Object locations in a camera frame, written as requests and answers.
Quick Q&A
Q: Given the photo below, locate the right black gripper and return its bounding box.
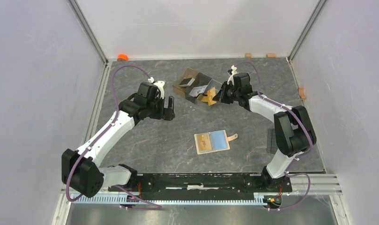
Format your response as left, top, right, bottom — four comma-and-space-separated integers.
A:
214, 82, 241, 105

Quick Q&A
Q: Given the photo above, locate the gold VIP card stack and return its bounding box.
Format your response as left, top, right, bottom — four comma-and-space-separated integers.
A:
198, 94, 213, 105

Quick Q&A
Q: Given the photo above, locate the beige leather card holder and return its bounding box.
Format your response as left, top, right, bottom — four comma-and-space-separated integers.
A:
194, 130, 238, 155

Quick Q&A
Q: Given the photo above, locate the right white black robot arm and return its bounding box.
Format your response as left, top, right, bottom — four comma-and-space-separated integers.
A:
213, 70, 317, 191

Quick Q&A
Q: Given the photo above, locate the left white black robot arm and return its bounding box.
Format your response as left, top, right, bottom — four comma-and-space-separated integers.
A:
61, 81, 175, 198

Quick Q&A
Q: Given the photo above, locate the black and white card stack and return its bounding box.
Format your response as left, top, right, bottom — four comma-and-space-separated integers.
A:
178, 78, 195, 88

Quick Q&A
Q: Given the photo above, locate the small wooden block right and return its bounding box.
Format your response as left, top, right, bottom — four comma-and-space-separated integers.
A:
266, 53, 276, 58

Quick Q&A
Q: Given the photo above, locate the dark grey studded baseplate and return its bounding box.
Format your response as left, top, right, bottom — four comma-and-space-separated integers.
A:
267, 128, 278, 154

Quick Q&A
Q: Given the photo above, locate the orange round cap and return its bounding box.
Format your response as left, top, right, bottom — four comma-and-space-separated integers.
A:
117, 54, 128, 61

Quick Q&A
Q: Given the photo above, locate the curved wooden block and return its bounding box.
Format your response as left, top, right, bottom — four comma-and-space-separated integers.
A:
298, 87, 307, 101

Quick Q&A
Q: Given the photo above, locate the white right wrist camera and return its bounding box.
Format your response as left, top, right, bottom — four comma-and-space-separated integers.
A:
227, 65, 237, 85

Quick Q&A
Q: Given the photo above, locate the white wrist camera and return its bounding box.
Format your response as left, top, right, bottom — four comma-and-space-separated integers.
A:
148, 77, 165, 99
227, 65, 237, 85

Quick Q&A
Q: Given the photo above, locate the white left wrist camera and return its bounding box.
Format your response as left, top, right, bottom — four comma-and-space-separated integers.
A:
148, 77, 165, 99

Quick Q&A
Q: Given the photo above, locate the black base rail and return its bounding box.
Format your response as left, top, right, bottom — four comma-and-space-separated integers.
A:
123, 173, 292, 201

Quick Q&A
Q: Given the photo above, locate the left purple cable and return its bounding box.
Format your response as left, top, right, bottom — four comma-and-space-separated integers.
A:
65, 64, 163, 211

